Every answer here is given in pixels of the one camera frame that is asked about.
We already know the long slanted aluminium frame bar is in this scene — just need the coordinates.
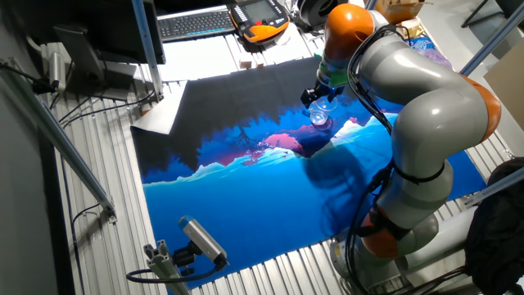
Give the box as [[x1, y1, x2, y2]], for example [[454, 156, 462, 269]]
[[0, 65, 119, 225]]

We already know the grey monitor stand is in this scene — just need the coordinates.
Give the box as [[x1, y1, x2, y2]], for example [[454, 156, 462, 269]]
[[52, 24, 142, 102]]

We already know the blue grey aluminium frame bar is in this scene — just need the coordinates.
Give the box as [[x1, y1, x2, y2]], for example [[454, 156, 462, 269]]
[[459, 2, 524, 77], [462, 166, 524, 208]]

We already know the black camera cable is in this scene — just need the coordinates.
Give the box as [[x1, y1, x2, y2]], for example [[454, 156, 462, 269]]
[[125, 261, 224, 285]]

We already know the flat cardboard panel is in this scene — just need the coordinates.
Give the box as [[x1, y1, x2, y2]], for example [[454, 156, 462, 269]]
[[482, 48, 524, 120]]

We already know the black computer keyboard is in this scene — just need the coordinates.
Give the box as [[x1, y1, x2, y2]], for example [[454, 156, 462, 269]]
[[156, 4, 237, 43]]

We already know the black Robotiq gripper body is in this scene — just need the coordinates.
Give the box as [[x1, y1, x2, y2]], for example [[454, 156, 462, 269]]
[[311, 79, 346, 99]]

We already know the black robot arm cable bundle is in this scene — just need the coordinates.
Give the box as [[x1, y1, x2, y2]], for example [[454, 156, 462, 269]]
[[344, 25, 413, 295]]

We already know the short aluminium profile camera mount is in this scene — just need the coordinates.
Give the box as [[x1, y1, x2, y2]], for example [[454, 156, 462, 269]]
[[142, 239, 192, 295]]

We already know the brown cardboard box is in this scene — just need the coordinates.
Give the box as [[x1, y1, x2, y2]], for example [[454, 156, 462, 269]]
[[374, 0, 427, 25]]

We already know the blue landscape print mat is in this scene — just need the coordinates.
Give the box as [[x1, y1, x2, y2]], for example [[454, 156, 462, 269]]
[[130, 56, 488, 288]]

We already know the clear plastic cup with handle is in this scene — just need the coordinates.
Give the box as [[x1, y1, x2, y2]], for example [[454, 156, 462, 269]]
[[307, 97, 339, 126]]

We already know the upright aluminium frame post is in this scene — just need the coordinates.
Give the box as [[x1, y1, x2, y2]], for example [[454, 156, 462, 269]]
[[130, 0, 165, 102]]

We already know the silver blue depth camera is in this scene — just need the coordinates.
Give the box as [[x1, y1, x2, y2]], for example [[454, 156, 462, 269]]
[[177, 215, 231, 268]]

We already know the black fabric bag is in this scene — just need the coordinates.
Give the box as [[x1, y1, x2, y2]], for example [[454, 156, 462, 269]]
[[463, 157, 524, 295]]

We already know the black round spool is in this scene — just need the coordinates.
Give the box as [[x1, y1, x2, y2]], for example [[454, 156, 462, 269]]
[[296, 0, 350, 30]]

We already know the purple blue print mat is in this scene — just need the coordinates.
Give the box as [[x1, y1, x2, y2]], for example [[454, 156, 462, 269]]
[[408, 34, 454, 71]]

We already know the silver cylindrical webcam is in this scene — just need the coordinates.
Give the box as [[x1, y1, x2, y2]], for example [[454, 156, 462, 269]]
[[47, 51, 68, 93]]

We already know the black computer monitor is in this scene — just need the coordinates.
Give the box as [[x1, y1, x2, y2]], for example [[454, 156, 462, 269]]
[[11, 0, 167, 66]]

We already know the orange grey teach pendant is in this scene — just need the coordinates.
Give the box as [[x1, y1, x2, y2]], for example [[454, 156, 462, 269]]
[[228, 0, 291, 45]]

